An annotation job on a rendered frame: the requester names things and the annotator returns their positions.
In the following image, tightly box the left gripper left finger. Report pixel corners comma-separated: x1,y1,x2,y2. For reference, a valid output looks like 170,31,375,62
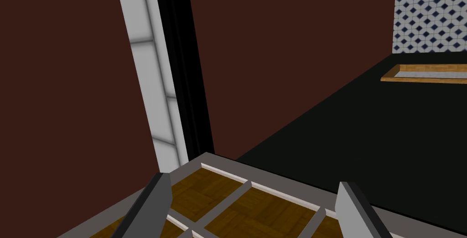
115,172,173,238

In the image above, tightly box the wooden framed grey panel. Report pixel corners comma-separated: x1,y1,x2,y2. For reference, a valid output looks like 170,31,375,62
380,63,467,85

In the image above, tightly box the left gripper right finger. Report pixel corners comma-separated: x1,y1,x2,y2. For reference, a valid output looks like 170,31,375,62
334,181,394,238

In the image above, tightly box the white window with black frame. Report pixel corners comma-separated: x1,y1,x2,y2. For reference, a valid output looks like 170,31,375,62
114,0,216,174

